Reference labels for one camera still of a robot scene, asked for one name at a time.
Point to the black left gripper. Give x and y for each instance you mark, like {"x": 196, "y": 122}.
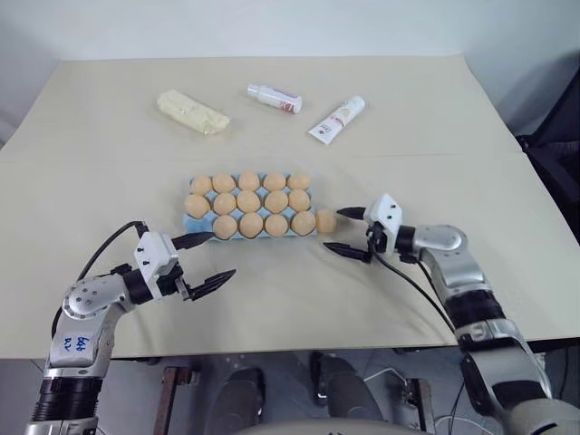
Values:
{"x": 174, "y": 284}

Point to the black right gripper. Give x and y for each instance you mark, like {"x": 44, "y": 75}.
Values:
{"x": 380, "y": 242}

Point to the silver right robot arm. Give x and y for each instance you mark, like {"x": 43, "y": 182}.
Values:
{"x": 471, "y": 290}

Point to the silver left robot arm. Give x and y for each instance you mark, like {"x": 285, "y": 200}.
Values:
{"x": 86, "y": 299}

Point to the tan egg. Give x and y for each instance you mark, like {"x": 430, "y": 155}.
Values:
{"x": 274, "y": 181}
{"x": 276, "y": 201}
{"x": 225, "y": 227}
{"x": 248, "y": 201}
{"x": 326, "y": 221}
{"x": 298, "y": 200}
{"x": 277, "y": 225}
{"x": 248, "y": 180}
{"x": 197, "y": 204}
{"x": 224, "y": 203}
{"x": 299, "y": 181}
{"x": 251, "y": 225}
{"x": 303, "y": 223}
{"x": 201, "y": 184}
{"x": 224, "y": 182}

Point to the blue egg carton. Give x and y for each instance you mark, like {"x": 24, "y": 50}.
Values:
{"x": 192, "y": 222}

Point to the white cosmetic tube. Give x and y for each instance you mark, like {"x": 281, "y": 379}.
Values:
{"x": 337, "y": 120}

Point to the rusty brown metal bar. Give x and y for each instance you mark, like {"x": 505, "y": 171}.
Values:
{"x": 171, "y": 394}
{"x": 426, "y": 408}

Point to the dark rounded shape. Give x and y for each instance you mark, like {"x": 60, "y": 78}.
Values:
{"x": 351, "y": 389}
{"x": 247, "y": 392}

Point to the pale yellow wrapped block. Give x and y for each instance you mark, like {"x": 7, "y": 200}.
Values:
{"x": 190, "y": 112}

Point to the white bottle with red label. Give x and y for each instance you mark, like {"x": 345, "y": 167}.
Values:
{"x": 276, "y": 98}

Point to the beige rounded robot body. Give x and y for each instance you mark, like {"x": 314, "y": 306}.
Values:
{"x": 317, "y": 428}

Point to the black chair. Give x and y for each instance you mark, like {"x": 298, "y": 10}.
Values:
{"x": 555, "y": 158}

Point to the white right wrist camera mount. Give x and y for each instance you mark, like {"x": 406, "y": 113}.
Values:
{"x": 385, "y": 213}

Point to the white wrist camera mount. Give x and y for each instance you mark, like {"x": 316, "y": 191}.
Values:
{"x": 154, "y": 254}
{"x": 385, "y": 213}

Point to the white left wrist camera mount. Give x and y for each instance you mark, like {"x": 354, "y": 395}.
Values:
{"x": 154, "y": 254}

